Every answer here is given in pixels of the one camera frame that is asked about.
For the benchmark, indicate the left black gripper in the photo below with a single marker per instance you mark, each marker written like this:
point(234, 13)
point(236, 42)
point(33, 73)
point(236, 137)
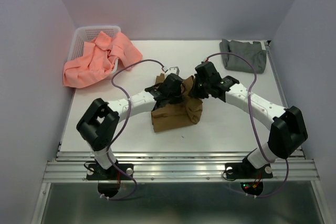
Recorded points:
point(178, 99)

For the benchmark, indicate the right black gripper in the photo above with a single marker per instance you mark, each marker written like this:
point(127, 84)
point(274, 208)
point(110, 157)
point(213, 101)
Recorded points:
point(194, 91)

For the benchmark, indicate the tan brown skirt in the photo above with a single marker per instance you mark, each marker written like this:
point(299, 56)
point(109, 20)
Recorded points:
point(175, 116)

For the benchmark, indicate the grey pleated skirt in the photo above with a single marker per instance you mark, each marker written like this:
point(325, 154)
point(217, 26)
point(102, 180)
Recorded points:
point(252, 52)

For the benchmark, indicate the pink skirt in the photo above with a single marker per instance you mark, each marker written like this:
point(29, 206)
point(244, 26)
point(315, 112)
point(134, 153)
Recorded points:
point(98, 60)

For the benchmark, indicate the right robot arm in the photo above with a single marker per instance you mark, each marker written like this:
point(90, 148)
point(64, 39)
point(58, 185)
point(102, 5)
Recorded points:
point(287, 129)

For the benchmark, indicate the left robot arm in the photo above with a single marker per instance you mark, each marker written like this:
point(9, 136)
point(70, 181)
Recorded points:
point(98, 124)

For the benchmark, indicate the white perforated plastic basket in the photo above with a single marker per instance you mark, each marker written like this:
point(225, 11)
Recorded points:
point(87, 34)

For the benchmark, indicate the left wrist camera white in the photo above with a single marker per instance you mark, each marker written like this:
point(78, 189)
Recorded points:
point(171, 70)

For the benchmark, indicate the aluminium mounting rail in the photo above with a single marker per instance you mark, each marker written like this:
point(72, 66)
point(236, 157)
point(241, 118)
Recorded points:
point(158, 167)

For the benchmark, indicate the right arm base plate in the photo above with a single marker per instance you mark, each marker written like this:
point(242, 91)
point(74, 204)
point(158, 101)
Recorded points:
point(234, 171)

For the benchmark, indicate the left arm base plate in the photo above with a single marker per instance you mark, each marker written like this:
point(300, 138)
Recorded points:
point(95, 172)

